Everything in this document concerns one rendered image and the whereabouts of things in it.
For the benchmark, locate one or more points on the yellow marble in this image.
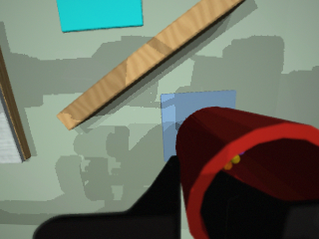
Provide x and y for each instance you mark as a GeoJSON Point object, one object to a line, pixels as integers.
{"type": "Point", "coordinates": [235, 160]}

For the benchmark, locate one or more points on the orange marble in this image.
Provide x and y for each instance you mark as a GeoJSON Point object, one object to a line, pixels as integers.
{"type": "Point", "coordinates": [227, 166]}

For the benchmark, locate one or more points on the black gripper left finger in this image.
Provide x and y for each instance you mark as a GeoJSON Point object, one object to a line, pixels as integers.
{"type": "Point", "coordinates": [155, 215]}

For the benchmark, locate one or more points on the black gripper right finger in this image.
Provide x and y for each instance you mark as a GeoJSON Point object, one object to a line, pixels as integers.
{"type": "Point", "coordinates": [232, 209]}

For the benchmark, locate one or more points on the red cup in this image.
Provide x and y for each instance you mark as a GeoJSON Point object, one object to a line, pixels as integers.
{"type": "Point", "coordinates": [281, 157]}

